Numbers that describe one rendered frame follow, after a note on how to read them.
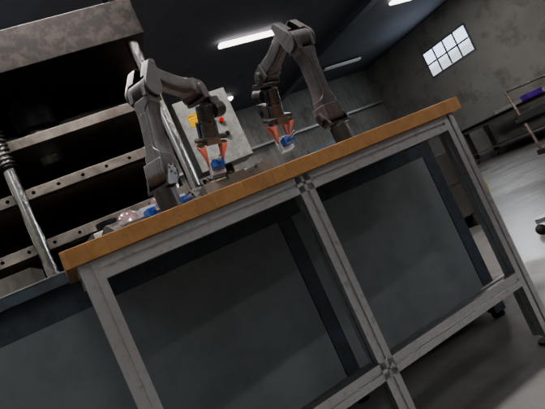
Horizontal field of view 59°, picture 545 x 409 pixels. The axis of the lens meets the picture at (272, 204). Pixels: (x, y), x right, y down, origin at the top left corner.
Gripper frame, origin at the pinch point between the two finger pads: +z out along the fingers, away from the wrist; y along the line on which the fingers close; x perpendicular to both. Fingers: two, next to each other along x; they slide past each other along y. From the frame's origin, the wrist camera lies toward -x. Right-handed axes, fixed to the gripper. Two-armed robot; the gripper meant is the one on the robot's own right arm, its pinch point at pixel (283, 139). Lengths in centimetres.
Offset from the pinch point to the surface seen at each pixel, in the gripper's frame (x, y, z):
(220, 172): 10.1, 32.4, 0.1
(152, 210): 21, 60, 0
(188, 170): -64, 21, 12
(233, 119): -80, -17, -1
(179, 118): -86, 10, -10
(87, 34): -94, 38, -61
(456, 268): 45, -32, 59
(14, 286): -6, 104, 13
